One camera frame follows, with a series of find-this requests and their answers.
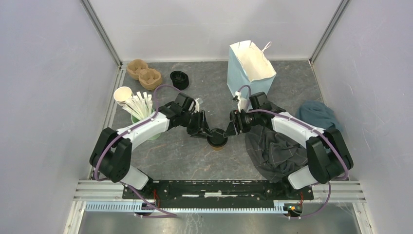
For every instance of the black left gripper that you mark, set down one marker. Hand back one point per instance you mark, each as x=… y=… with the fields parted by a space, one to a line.
x=201 y=129

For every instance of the light blue paper bag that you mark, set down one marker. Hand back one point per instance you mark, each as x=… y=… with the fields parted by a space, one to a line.
x=247 y=65

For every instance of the brown pulp cup carriers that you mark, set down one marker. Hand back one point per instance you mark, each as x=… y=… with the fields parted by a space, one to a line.
x=149 y=78

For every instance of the stack of black lids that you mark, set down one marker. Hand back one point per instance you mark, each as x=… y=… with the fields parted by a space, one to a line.
x=180 y=80

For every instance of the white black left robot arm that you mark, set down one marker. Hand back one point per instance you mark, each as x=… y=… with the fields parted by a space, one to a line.
x=112 y=153

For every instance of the white slotted cable duct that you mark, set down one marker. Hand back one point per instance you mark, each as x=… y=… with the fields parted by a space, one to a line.
x=139 y=207

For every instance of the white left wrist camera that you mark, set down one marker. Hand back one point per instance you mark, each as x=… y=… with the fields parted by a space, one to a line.
x=196 y=106

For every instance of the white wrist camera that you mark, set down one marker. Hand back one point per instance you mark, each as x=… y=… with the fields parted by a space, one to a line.
x=196 y=106
x=242 y=103

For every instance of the white stir sticks bundle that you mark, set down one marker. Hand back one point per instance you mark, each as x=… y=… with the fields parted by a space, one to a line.
x=140 y=105

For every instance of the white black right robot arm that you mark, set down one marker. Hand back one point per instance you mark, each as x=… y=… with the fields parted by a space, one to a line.
x=328 y=157

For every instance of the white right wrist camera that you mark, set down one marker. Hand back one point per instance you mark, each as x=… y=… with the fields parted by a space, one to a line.
x=242 y=103

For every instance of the black plastic cup lid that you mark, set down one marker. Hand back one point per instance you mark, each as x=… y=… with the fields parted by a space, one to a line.
x=217 y=138

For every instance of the dark grey checked cloth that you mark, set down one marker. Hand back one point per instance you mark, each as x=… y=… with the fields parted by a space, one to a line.
x=273 y=154

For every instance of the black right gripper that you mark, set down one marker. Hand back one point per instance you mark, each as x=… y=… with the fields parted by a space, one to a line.
x=236 y=117

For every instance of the teal blue cloth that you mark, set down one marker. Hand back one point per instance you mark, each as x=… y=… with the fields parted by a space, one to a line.
x=318 y=114

